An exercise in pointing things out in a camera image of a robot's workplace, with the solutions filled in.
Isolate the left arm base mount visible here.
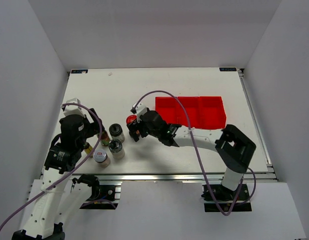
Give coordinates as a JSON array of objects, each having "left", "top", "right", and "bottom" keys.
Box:
[{"left": 71, "top": 174, "right": 118, "bottom": 210}]

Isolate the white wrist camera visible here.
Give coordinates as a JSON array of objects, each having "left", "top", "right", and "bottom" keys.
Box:
[
  {"left": 130, "top": 102, "right": 148, "bottom": 118},
  {"left": 61, "top": 98, "right": 86, "bottom": 118}
]

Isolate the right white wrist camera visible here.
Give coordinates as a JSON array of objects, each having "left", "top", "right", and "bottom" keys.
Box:
[{"left": 130, "top": 102, "right": 148, "bottom": 118}]

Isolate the blue corner label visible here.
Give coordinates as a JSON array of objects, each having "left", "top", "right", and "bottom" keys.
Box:
[
  {"left": 70, "top": 69, "right": 88, "bottom": 74},
  {"left": 219, "top": 67, "right": 237, "bottom": 72}
]

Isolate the silver lid spice jar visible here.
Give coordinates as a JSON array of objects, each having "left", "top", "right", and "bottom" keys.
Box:
[{"left": 93, "top": 149, "right": 111, "bottom": 168}]

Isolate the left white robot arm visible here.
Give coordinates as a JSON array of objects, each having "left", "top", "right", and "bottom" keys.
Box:
[{"left": 12, "top": 103, "right": 104, "bottom": 240}]

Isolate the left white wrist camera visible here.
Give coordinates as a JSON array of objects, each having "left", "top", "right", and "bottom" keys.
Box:
[{"left": 61, "top": 98, "right": 86, "bottom": 118}]

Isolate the green neck sauce bottle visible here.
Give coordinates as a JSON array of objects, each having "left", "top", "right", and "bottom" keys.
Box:
[{"left": 96, "top": 130, "right": 111, "bottom": 147}]

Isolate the red three-compartment tray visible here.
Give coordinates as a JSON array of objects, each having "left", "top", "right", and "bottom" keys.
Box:
[{"left": 155, "top": 96, "right": 227, "bottom": 130}]

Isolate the yellow cap sauce bottle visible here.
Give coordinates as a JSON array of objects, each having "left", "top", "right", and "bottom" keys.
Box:
[{"left": 83, "top": 142, "right": 94, "bottom": 158}]

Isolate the right blue corner label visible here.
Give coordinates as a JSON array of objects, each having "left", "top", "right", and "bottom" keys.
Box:
[{"left": 219, "top": 67, "right": 237, "bottom": 72}]

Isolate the aluminium front table rail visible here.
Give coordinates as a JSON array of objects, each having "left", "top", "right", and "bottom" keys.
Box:
[{"left": 40, "top": 172, "right": 278, "bottom": 183}]

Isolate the aluminium right side rail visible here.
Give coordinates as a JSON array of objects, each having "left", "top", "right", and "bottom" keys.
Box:
[{"left": 237, "top": 68, "right": 276, "bottom": 174}]

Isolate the black cap spice grinder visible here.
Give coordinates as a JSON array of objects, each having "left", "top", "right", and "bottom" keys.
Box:
[{"left": 109, "top": 123, "right": 125, "bottom": 143}]

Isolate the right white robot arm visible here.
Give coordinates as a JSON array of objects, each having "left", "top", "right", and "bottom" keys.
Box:
[{"left": 126, "top": 110, "right": 256, "bottom": 202}]

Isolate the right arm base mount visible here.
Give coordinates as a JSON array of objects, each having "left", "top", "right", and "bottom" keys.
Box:
[{"left": 201, "top": 184, "right": 252, "bottom": 213}]

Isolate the left blue corner label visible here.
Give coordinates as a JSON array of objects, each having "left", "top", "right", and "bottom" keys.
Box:
[{"left": 70, "top": 69, "right": 88, "bottom": 74}]

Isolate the red lid sauce jar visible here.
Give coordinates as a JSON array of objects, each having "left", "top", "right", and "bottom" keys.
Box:
[{"left": 126, "top": 115, "right": 137, "bottom": 125}]

